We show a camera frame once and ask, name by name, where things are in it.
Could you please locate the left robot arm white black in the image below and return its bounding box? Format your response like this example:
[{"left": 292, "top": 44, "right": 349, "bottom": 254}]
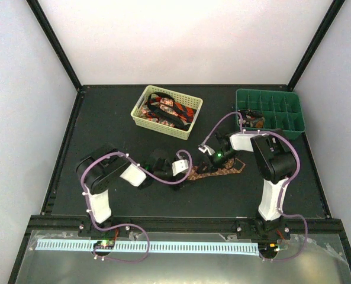
[{"left": 76, "top": 144, "right": 193, "bottom": 236}]

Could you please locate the red black striped tie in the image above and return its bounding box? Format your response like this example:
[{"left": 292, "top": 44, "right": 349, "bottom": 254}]
[{"left": 146, "top": 92, "right": 196, "bottom": 131}]

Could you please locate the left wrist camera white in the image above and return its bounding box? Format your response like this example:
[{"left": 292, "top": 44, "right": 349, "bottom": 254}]
[{"left": 172, "top": 159, "right": 190, "bottom": 176}]

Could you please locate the black frame post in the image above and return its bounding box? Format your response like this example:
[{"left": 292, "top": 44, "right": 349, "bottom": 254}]
[
  {"left": 287, "top": 0, "right": 346, "bottom": 91},
  {"left": 26, "top": 0, "right": 82, "bottom": 91}
]

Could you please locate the left black frame post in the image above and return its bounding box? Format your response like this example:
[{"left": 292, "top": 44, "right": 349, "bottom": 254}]
[{"left": 26, "top": 0, "right": 82, "bottom": 91}]

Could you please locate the left controller board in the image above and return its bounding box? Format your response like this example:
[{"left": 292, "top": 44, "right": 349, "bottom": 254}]
[{"left": 93, "top": 229, "right": 119, "bottom": 249}]

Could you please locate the rolled dark floral tie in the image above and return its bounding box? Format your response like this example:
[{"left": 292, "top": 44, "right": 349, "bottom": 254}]
[{"left": 240, "top": 109, "right": 265, "bottom": 128}]

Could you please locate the right black frame post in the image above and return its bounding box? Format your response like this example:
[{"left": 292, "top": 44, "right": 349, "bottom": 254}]
[{"left": 287, "top": 0, "right": 346, "bottom": 91}]

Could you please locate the controller board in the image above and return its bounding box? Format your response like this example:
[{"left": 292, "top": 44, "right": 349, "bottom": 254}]
[
  {"left": 93, "top": 229, "right": 119, "bottom": 249},
  {"left": 258, "top": 237, "right": 289, "bottom": 262}
]

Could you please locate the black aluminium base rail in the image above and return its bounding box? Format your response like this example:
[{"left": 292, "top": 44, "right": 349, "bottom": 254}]
[{"left": 30, "top": 215, "right": 349, "bottom": 246}]

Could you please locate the green divided organizer tray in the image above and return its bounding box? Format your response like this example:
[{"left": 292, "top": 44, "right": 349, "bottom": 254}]
[{"left": 236, "top": 89, "right": 305, "bottom": 140}]

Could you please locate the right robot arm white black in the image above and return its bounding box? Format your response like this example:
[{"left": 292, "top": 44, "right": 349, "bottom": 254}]
[{"left": 225, "top": 129, "right": 300, "bottom": 238}]

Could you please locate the cream plastic basket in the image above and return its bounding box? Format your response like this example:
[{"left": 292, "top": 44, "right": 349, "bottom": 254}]
[{"left": 131, "top": 85, "right": 203, "bottom": 140}]

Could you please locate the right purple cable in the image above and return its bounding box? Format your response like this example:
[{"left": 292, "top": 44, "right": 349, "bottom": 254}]
[{"left": 199, "top": 111, "right": 309, "bottom": 264}]

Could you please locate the light blue slotted cable duct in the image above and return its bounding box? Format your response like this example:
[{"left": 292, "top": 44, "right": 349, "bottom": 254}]
[{"left": 34, "top": 239, "right": 259, "bottom": 256}]

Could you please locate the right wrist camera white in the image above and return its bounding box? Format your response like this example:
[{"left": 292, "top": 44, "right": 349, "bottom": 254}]
[{"left": 198, "top": 144, "right": 215, "bottom": 156}]

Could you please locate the right controller board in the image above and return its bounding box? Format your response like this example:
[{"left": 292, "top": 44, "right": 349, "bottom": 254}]
[{"left": 258, "top": 237, "right": 289, "bottom": 262}]

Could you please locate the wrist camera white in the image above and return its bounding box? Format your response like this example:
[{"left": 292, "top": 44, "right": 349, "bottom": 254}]
[
  {"left": 172, "top": 159, "right": 190, "bottom": 176},
  {"left": 198, "top": 144, "right": 215, "bottom": 156}
]

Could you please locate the brown floral tie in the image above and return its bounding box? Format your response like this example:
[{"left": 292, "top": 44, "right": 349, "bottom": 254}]
[{"left": 187, "top": 158, "right": 246, "bottom": 181}]

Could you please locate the pink floral black tie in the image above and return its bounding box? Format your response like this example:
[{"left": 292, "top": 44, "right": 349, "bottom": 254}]
[{"left": 139, "top": 99, "right": 182, "bottom": 127}]

